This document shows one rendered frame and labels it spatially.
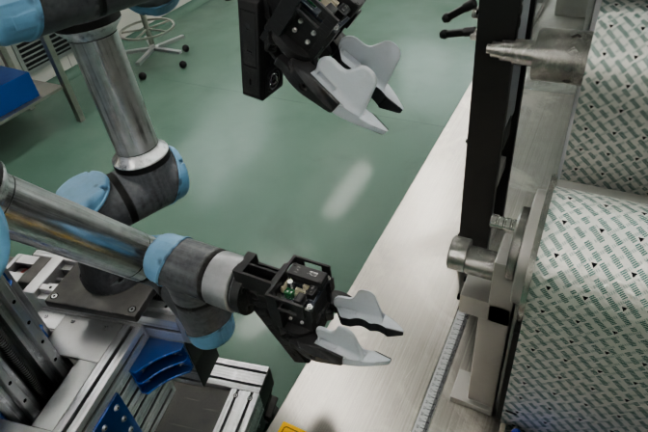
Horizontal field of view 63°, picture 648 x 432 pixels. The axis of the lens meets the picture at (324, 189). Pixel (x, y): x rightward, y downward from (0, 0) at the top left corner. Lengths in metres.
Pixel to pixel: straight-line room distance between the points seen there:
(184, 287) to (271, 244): 1.67
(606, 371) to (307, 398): 0.45
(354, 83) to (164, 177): 0.70
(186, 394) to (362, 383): 0.97
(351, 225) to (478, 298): 1.80
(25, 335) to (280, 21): 0.86
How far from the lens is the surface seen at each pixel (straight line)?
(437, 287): 0.97
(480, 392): 0.81
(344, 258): 2.27
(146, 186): 1.12
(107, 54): 1.03
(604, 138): 0.68
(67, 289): 1.28
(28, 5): 0.59
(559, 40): 0.69
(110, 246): 0.81
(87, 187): 1.12
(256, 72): 0.55
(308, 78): 0.50
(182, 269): 0.73
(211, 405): 1.71
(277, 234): 2.43
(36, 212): 0.75
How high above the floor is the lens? 1.63
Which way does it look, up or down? 38 degrees down
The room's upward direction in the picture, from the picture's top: 7 degrees counter-clockwise
